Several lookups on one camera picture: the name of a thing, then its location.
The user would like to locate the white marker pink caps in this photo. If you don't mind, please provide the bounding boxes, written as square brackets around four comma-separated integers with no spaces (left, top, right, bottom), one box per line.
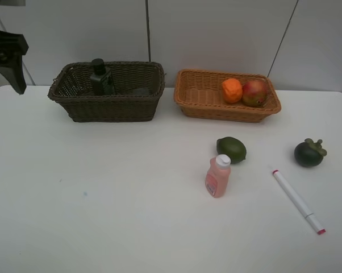
[272,169,326,235]

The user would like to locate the black whiteboard eraser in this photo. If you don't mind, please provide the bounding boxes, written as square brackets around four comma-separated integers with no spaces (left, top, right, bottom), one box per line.
[131,87,151,96]

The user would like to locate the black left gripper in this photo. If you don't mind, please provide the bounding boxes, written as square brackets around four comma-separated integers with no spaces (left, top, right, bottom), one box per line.
[0,31,28,94]

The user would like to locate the pink bottle white cap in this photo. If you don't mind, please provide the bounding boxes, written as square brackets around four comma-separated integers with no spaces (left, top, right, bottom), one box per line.
[205,154,231,198]

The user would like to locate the green lime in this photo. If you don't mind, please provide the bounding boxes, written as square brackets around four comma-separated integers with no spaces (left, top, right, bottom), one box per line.
[216,136,247,164]

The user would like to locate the orange tangerine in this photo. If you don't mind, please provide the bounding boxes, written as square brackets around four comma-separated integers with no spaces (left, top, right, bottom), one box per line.
[222,78,243,104]

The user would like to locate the dark mangosteen green stem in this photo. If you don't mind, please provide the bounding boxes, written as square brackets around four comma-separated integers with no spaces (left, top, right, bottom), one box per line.
[294,138,327,168]

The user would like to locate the black bottle with green label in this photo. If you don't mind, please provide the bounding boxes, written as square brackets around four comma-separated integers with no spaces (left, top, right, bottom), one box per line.
[90,58,116,96]

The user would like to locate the dark brown wicker basket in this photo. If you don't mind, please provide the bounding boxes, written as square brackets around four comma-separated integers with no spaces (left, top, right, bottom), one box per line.
[48,61,165,122]

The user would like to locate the orange wicker basket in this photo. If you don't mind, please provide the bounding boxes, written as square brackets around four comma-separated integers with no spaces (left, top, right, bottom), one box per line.
[174,69,282,123]

